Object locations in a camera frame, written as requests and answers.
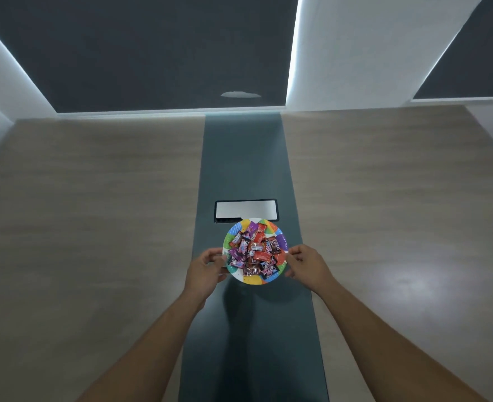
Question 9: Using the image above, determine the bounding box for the white window sill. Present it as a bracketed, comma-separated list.
[56, 106, 287, 119]

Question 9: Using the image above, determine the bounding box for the wide dark grey roller blind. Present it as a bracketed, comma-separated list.
[0, 0, 300, 114]

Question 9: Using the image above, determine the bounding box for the person's right forearm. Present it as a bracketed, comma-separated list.
[312, 278, 488, 402]

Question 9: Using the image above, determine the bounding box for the person's right hand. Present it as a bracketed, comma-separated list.
[284, 245, 338, 296]

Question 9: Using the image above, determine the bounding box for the narrow dark grey roller blind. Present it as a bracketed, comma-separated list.
[413, 0, 493, 100]

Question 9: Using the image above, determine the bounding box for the pile of wrapped candies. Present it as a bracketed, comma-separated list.
[228, 222, 286, 277]

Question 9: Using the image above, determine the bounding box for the silver table cable box lid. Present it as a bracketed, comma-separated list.
[214, 199, 279, 224]

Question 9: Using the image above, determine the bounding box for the dark green table centre strip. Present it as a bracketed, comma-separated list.
[178, 112, 330, 402]

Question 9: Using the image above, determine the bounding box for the colourful paper plate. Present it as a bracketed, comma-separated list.
[222, 218, 289, 285]

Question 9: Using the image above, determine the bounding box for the person's left forearm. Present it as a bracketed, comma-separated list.
[76, 289, 208, 402]

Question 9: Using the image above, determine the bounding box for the person's left hand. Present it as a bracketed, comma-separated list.
[183, 248, 229, 308]

